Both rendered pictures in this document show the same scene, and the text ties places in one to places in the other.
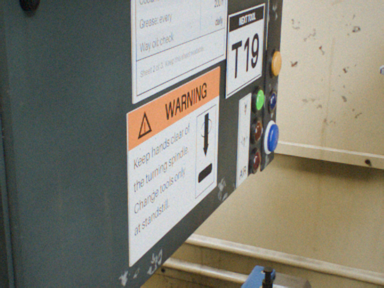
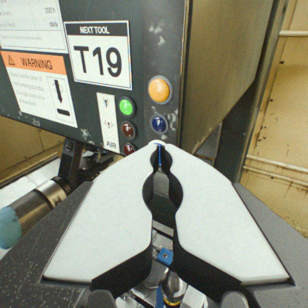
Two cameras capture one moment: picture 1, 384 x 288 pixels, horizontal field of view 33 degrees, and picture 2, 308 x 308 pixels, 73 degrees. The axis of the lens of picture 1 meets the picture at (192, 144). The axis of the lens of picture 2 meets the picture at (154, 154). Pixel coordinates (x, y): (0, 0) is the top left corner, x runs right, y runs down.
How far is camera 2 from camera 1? 0.76 m
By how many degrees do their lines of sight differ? 86
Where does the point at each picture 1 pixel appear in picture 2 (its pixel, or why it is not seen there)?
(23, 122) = not seen: outside the picture
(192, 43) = (31, 32)
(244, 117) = (105, 108)
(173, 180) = (36, 96)
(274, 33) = (158, 58)
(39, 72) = not seen: outside the picture
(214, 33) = (49, 31)
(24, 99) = not seen: outside the picture
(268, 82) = (148, 102)
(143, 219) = (22, 99)
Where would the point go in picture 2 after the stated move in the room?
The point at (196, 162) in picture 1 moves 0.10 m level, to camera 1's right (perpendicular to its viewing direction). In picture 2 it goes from (53, 100) to (8, 124)
